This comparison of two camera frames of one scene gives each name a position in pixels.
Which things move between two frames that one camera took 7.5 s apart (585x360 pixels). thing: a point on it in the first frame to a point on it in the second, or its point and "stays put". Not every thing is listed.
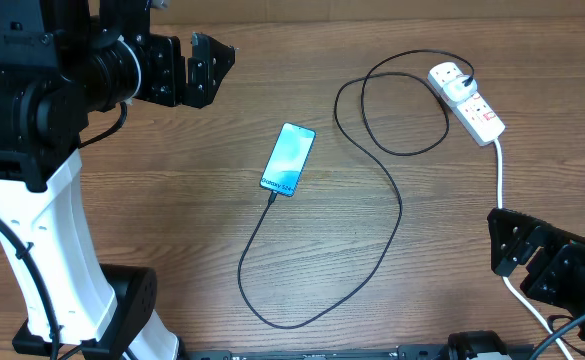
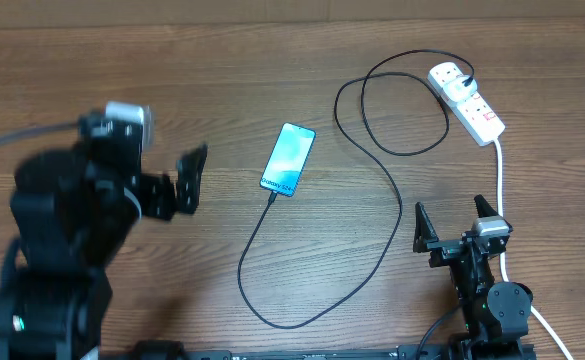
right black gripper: (563, 258) to (445, 250)
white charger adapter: (456, 90) stays put
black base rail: (394, 352) stays put
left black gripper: (206, 80) to (164, 203)
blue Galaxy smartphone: (288, 159) stays put
